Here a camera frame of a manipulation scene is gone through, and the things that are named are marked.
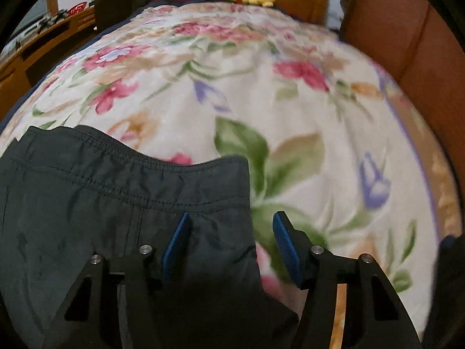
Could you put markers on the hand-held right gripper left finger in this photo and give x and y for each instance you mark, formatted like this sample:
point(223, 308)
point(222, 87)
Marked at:
point(175, 249)

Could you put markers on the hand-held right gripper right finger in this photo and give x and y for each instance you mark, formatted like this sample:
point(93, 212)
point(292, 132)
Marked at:
point(288, 249)

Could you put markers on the black jacket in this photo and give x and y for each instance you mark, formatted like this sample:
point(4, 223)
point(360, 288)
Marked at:
point(109, 225)

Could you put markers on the floral blanket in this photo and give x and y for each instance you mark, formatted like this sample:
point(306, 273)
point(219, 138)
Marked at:
point(254, 116)

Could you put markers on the wooden desk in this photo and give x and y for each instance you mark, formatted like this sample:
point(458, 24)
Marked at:
point(40, 51)

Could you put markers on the wooden louvered wardrobe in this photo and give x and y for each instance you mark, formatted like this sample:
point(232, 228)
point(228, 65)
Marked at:
point(399, 32)

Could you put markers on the black chair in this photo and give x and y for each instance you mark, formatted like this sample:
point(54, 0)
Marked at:
point(116, 3)

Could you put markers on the red basket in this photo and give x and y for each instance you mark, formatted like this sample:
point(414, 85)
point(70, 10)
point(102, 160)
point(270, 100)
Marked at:
point(78, 8)

